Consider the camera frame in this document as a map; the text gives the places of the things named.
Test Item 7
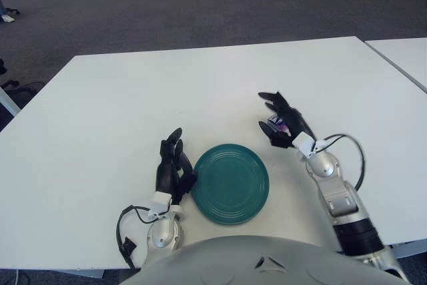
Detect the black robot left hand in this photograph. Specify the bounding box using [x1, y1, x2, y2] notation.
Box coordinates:
[155, 127, 198, 206]

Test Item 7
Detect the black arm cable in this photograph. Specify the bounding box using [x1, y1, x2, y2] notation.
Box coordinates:
[313, 133, 365, 190]
[115, 204, 157, 269]

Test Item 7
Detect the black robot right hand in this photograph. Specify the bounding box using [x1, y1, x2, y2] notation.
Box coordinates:
[257, 91, 318, 150]

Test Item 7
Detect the blue purple gum pack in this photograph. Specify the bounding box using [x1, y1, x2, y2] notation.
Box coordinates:
[268, 114, 290, 134]

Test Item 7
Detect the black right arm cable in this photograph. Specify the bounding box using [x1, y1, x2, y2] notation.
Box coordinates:
[313, 133, 365, 190]

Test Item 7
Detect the white table frame beam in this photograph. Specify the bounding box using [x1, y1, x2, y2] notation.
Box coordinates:
[383, 240, 427, 261]

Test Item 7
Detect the green round plate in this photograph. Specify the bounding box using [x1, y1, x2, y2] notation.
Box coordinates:
[192, 144, 270, 226]

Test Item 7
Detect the grey robot torso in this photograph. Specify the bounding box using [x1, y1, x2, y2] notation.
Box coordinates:
[119, 234, 413, 285]

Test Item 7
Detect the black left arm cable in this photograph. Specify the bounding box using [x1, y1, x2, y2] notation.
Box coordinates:
[115, 204, 157, 269]

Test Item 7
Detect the white table leg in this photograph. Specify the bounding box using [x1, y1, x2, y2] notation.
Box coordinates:
[0, 84, 21, 117]

